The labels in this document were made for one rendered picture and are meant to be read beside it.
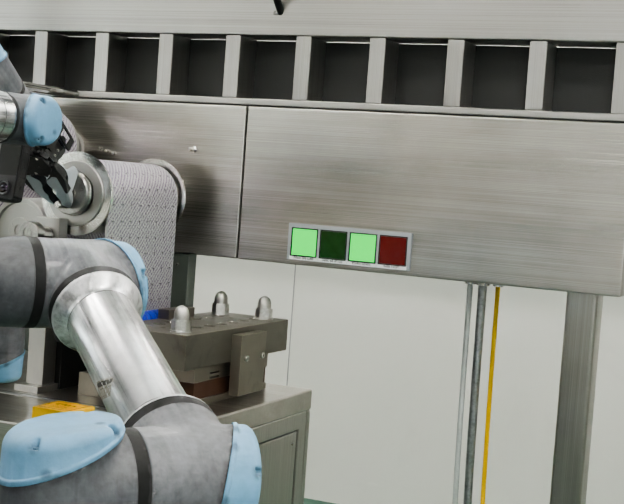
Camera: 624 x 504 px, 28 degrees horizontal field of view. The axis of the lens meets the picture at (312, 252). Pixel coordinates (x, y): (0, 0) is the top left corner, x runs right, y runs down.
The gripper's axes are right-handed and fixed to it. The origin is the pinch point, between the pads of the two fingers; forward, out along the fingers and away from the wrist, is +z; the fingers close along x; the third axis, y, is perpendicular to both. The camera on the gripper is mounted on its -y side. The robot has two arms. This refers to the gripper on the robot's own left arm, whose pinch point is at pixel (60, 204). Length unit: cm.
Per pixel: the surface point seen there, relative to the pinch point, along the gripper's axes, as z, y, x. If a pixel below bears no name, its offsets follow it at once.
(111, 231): 7.3, 0.8, -6.8
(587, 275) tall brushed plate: 32, 20, -84
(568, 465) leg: 68, 2, -81
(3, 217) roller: 5.6, 0.3, 15.5
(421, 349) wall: 240, 133, 23
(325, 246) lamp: 31, 20, -35
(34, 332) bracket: 14.4, -17.6, 3.6
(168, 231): 22.4, 13.3, -6.7
